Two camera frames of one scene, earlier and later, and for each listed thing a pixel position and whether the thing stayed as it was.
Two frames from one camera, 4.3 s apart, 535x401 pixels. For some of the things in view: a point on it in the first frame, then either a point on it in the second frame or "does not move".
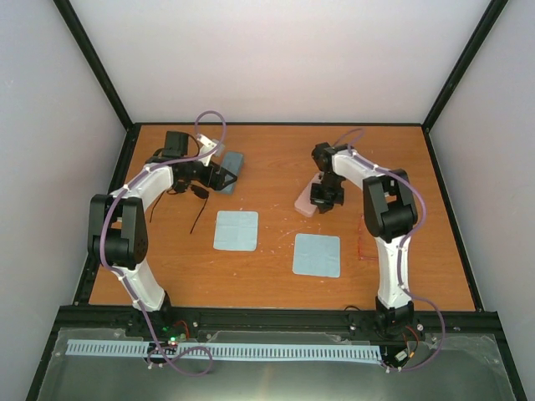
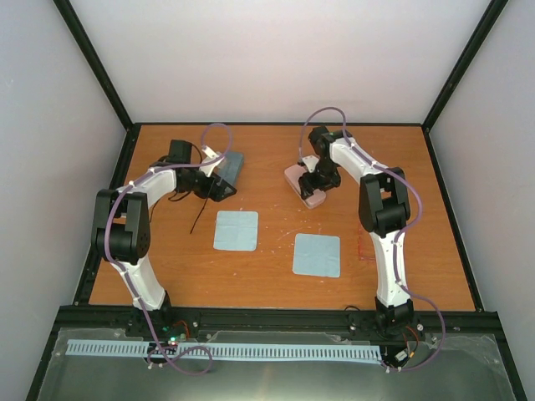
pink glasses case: x=303 y=205 to x=292 y=173
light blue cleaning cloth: x=316 y=255 does not move
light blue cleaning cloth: x=236 y=230 does not move
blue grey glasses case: x=232 y=162 does not move
